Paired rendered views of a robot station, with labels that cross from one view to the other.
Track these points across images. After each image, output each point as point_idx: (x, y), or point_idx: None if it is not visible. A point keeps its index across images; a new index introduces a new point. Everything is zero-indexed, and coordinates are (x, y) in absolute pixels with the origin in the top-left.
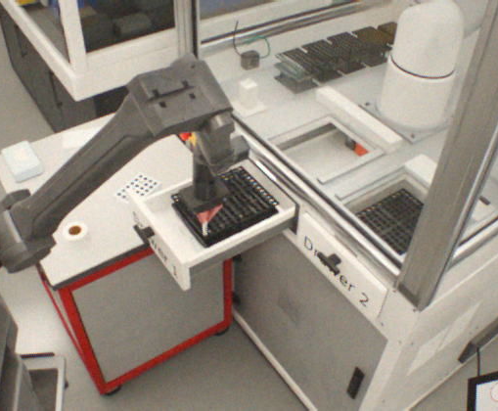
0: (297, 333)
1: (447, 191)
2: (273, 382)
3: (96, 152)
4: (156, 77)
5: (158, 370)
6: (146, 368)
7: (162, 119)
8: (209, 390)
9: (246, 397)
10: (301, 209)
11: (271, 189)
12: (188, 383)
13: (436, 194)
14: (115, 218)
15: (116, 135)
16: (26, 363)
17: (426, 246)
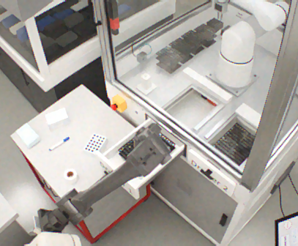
0: (190, 198)
1: (260, 148)
2: (178, 220)
3: (115, 181)
4: (139, 151)
5: (116, 225)
6: (111, 227)
7: (146, 170)
8: (146, 231)
9: (165, 231)
10: (188, 147)
11: (168, 135)
12: (133, 229)
13: (255, 148)
14: (87, 162)
15: (124, 175)
16: None
17: (252, 168)
